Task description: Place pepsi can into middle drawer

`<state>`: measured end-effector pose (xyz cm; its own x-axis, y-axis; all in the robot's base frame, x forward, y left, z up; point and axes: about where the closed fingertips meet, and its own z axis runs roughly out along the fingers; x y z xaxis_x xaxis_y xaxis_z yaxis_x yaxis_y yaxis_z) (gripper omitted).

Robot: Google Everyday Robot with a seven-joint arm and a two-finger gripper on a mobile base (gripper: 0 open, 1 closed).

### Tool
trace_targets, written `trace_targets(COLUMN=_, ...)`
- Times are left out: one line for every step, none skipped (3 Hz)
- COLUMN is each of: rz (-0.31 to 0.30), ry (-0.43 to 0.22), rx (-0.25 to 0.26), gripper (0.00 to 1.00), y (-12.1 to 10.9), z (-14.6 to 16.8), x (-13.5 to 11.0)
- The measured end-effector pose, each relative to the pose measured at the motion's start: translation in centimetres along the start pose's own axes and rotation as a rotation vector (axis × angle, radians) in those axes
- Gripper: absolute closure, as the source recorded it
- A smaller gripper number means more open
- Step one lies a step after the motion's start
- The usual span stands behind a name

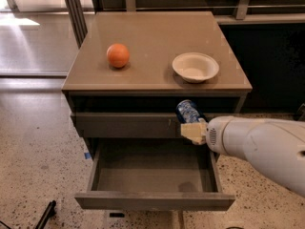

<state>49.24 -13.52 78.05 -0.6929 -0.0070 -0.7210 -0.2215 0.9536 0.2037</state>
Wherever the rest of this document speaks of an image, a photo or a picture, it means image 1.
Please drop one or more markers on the metal window frame post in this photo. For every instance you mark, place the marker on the metal window frame post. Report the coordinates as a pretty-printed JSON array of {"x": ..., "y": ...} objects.
[{"x": 78, "y": 22}]

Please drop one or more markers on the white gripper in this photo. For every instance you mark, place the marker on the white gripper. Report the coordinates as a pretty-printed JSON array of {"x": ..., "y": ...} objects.
[{"x": 216, "y": 135}]

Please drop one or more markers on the black object on floor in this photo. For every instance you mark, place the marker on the black object on floor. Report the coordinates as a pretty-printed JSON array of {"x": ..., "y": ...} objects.
[{"x": 48, "y": 213}]

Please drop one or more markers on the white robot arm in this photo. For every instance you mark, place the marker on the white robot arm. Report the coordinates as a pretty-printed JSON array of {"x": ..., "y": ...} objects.
[{"x": 274, "y": 147}]

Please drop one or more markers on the brown drawer cabinet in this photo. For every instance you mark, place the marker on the brown drawer cabinet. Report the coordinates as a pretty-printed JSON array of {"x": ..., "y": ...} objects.
[{"x": 148, "y": 83}]

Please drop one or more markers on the orange fruit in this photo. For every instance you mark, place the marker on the orange fruit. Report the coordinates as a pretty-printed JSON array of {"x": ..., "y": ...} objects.
[{"x": 118, "y": 55}]

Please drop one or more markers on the white paper bowl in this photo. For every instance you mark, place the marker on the white paper bowl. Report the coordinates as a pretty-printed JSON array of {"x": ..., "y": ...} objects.
[{"x": 195, "y": 67}]

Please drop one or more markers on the blue tape piece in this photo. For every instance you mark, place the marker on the blue tape piece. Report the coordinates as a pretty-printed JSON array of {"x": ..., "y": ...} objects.
[{"x": 87, "y": 155}]

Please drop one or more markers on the open middle drawer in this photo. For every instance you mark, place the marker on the open middle drawer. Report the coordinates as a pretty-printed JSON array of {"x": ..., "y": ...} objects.
[{"x": 154, "y": 175}]

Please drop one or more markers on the blue pepsi can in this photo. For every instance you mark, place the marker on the blue pepsi can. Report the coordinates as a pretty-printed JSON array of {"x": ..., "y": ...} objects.
[{"x": 187, "y": 112}]

